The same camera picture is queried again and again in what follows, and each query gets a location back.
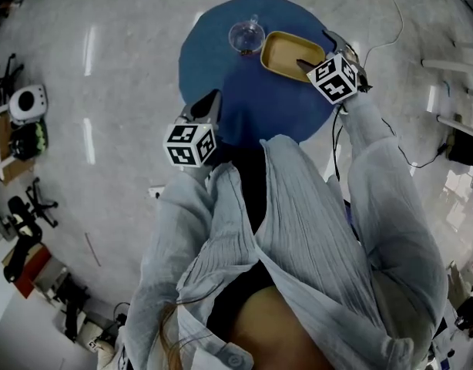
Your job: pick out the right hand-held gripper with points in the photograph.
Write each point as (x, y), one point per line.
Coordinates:
(334, 79)

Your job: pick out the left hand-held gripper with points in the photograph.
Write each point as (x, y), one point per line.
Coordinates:
(188, 146)

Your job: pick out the person's right forearm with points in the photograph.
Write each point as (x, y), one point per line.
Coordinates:
(367, 137)

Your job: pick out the person's left forearm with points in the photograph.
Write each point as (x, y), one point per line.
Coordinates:
(196, 183)

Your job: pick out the round table with blue cloth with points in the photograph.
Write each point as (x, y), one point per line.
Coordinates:
(259, 102)

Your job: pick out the clear glass cup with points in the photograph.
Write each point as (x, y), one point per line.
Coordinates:
(246, 36)

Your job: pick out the person's black trousers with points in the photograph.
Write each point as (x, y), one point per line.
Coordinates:
(255, 191)

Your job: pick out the small white floor box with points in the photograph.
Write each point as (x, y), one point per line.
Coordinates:
(155, 192)

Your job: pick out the person's grey shirt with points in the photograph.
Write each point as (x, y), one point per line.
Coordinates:
(309, 245)

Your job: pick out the thin brown stick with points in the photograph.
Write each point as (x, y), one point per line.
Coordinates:
(93, 249)

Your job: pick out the white round-window carrier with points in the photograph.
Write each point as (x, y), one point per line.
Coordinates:
(28, 102)

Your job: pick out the green and black bag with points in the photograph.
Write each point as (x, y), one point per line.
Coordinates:
(28, 139)

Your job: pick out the black office chair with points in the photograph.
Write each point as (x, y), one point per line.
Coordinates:
(5, 73)
(32, 206)

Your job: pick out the person's bare belly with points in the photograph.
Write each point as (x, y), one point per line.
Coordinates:
(275, 330)

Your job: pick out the red box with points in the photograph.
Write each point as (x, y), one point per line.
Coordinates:
(28, 274)

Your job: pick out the white table frame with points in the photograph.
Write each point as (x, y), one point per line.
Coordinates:
(448, 64)

